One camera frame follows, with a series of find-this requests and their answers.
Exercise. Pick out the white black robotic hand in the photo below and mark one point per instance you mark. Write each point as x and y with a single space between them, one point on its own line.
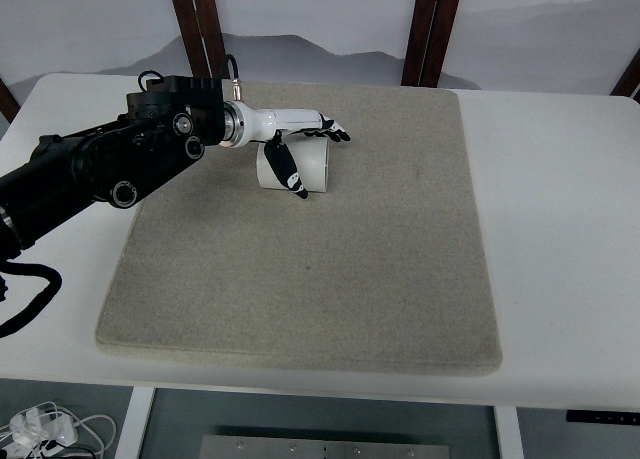
245 125

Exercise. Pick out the white ribbed cup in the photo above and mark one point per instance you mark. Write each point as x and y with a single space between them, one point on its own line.
311 157

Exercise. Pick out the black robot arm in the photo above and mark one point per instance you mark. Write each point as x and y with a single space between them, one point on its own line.
168 124

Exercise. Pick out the beige felt mat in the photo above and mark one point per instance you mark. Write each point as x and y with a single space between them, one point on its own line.
383 272

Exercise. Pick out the white table leg left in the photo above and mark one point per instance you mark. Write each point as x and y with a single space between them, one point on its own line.
135 423

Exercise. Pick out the white table leg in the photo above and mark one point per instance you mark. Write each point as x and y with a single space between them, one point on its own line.
135 423
508 432

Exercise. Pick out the white table leg right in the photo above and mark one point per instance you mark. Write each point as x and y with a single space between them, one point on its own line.
508 432

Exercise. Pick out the black desk control panel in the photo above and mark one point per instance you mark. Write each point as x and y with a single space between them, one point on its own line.
603 417

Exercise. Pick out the left brown wooden screen frame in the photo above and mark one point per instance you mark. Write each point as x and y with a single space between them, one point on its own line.
201 33

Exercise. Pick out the brown wooden screen frame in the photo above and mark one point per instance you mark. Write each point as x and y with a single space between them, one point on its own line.
430 31
201 33

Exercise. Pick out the right brown wooden screen frame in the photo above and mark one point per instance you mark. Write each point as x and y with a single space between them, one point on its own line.
430 31

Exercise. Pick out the grey metal base plate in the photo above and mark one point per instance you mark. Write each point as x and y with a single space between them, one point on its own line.
226 446

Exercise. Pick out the white charger with cables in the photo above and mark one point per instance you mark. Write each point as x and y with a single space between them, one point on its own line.
48 430

